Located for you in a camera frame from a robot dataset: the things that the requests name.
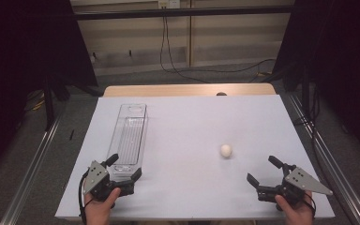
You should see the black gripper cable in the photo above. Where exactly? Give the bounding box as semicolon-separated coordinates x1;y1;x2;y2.
78;170;92;225
303;190;317;219

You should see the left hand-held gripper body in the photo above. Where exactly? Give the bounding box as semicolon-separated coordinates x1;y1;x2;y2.
82;159;136;203

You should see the clear plastic tray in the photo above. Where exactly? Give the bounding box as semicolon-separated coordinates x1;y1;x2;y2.
105;103;149;181

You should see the white wall outlet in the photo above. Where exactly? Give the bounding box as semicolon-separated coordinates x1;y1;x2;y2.
157;0;182;9

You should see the metal floor rail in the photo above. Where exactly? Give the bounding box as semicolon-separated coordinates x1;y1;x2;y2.
288;93;360;225
0;113;64;225

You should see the white ball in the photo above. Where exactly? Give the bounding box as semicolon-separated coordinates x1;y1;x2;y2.
219;143;233;158

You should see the black wall cable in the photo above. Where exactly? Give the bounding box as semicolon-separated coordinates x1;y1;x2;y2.
159;16;212;84

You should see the black horizontal bar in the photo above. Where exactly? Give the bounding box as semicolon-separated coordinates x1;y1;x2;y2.
74;5;295;22

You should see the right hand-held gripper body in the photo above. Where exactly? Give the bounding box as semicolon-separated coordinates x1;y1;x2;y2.
256;163;334;207

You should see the person's left hand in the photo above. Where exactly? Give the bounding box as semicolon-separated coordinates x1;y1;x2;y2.
83;187;122;225

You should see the wooden table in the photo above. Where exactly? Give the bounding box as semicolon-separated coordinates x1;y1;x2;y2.
102;82;277;98

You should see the black curtain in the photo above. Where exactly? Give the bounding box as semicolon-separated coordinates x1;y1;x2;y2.
273;0;360;165
0;0;98;177

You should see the black stand post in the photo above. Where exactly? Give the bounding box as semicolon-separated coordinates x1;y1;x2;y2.
42;74;57;131

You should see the person's right hand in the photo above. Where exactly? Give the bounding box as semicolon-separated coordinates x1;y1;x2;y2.
274;190;314;225

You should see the black floor cable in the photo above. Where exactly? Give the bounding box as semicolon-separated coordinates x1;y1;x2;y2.
172;58;278;84

